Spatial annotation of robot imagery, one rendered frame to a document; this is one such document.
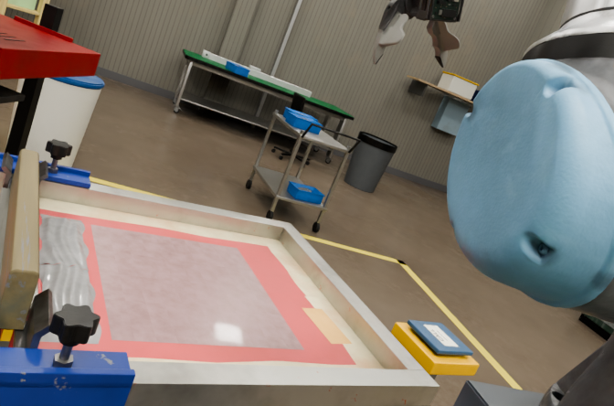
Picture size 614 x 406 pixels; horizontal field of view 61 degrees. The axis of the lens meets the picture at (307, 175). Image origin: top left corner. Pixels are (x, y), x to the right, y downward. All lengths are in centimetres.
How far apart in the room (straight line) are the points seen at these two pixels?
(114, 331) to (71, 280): 12
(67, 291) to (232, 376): 27
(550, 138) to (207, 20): 827
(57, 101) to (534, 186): 374
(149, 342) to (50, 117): 326
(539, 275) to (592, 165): 6
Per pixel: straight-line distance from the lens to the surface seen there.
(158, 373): 65
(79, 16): 851
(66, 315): 58
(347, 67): 902
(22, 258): 66
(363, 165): 712
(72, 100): 391
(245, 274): 102
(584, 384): 41
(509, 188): 27
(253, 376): 70
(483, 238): 28
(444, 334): 114
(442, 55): 99
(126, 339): 75
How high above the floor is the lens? 138
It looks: 12 degrees down
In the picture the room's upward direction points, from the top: 22 degrees clockwise
